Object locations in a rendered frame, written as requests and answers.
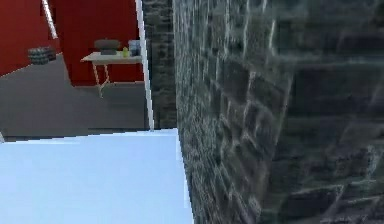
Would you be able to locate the pale blue glass container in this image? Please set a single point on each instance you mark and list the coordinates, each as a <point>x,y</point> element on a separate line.
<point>134,47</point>

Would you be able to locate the small yellow-green bottle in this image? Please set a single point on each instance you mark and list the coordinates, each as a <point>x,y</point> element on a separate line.
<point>125,52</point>

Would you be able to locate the beige table with crossed legs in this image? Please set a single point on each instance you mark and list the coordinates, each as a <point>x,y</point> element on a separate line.
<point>110,59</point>

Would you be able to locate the dark grey round pot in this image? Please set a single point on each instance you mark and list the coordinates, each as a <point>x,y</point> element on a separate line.
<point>107,45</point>

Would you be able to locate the dark grey ribbed round object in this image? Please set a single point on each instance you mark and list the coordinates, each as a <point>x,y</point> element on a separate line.
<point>40,55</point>

